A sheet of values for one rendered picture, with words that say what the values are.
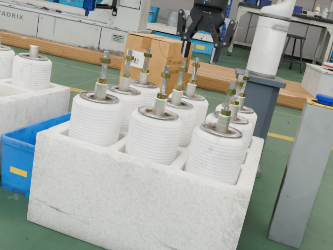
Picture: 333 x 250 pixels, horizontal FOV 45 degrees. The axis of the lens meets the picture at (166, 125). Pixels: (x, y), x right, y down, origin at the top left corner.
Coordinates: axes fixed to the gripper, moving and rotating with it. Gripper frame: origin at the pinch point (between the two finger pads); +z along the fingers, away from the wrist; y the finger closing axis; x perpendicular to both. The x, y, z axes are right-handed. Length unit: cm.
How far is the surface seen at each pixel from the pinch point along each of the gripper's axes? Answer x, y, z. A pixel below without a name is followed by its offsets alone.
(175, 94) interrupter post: -13.0, 1.7, 7.6
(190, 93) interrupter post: -1.2, 0.2, 8.9
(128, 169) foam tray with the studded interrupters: -31.5, 4.0, 18.3
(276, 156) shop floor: 61, 15, 36
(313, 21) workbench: 525, -48, -28
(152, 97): -4.3, -7.7, 11.8
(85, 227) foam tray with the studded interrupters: -32.7, -1.7, 31.5
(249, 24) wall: 789, -209, -5
